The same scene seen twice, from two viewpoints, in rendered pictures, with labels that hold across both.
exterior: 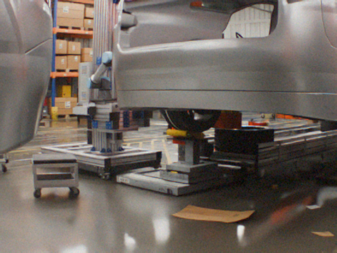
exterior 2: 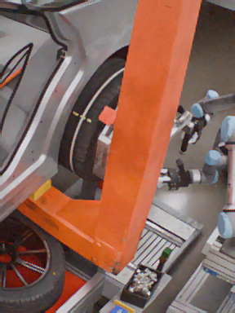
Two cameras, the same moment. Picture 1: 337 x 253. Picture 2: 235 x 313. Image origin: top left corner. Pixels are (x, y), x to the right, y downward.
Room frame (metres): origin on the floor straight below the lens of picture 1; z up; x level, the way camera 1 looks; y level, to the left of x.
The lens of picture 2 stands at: (6.43, -0.66, 2.59)
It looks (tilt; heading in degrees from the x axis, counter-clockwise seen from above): 43 degrees down; 163
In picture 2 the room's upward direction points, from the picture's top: 11 degrees clockwise
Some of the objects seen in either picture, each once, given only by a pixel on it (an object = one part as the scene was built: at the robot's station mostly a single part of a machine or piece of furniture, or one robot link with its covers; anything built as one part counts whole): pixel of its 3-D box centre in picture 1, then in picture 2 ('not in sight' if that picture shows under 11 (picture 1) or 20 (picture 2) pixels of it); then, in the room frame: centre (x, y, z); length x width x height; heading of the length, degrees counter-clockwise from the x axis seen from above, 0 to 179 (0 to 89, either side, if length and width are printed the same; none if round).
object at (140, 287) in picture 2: not in sight; (141, 286); (5.21, -0.04, 0.51); 0.20 x 0.14 x 0.13; 145
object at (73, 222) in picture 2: (216, 110); (59, 203); (4.79, -0.41, 0.69); 0.52 x 0.17 x 0.35; 46
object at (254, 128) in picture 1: (244, 138); (6, 262); (4.97, -0.72, 0.39); 0.66 x 0.66 x 0.24
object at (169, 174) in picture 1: (192, 173); not in sight; (4.34, -0.14, 0.13); 0.50 x 0.36 x 0.10; 136
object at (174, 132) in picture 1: (177, 133); not in sight; (4.30, -0.01, 0.51); 0.29 x 0.06 x 0.06; 46
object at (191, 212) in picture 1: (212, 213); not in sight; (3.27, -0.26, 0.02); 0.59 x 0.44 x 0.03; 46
